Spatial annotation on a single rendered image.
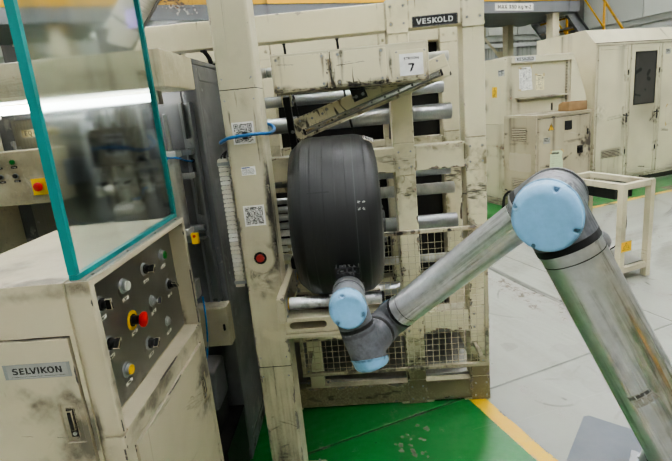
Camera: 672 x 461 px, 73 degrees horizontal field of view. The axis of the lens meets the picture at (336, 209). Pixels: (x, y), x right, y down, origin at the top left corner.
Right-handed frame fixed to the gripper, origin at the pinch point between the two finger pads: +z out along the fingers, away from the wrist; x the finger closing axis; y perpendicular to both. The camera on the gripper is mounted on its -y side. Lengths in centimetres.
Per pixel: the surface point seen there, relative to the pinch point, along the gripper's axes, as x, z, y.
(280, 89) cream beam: 21, 36, 68
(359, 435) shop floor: 4, 66, -95
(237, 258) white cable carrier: 40.9, 19.1, 6.1
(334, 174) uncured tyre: 1.9, 0.0, 34.1
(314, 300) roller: 13.3, 12.2, -9.6
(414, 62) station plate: -31, 36, 73
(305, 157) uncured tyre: 11.0, 5.2, 40.2
